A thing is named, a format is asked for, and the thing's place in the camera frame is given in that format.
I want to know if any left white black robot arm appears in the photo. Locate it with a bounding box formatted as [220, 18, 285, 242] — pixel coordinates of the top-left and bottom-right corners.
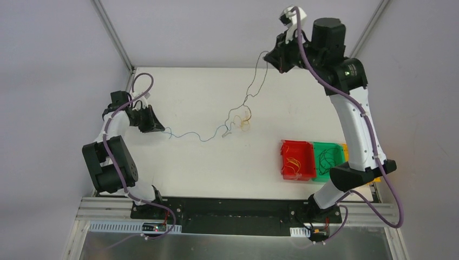
[82, 91, 165, 219]

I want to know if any yellow thin cable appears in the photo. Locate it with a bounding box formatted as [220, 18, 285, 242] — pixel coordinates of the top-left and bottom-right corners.
[232, 110, 252, 132]

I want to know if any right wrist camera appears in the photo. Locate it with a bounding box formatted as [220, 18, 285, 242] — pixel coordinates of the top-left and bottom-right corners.
[279, 6, 307, 44]

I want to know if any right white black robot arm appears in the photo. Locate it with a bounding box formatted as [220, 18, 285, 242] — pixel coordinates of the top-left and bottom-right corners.
[264, 15, 397, 222]

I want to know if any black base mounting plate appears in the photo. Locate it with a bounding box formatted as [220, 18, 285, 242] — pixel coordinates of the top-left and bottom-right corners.
[130, 197, 342, 236]

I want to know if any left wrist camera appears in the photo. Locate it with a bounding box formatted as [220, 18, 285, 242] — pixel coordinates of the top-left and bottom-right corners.
[131, 92, 150, 103]

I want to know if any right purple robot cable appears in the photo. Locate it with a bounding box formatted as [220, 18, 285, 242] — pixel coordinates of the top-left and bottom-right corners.
[292, 6, 404, 246]

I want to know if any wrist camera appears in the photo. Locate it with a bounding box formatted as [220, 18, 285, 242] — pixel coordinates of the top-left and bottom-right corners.
[279, 6, 307, 44]
[131, 92, 150, 103]

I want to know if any aluminium frame rail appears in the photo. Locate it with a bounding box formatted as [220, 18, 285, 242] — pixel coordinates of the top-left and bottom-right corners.
[76, 197, 385, 227]

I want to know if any red plastic bin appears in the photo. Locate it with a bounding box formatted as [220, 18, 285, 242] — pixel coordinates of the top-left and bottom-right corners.
[280, 140, 316, 181]

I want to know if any orange thin cable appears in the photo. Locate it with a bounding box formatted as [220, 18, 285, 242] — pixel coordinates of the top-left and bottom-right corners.
[285, 156, 302, 178]

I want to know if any yellow plastic bin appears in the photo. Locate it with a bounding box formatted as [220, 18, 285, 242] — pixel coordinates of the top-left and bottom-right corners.
[341, 144, 349, 161]

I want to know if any green plastic bin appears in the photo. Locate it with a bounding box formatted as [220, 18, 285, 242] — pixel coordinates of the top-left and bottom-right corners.
[312, 142, 346, 182]

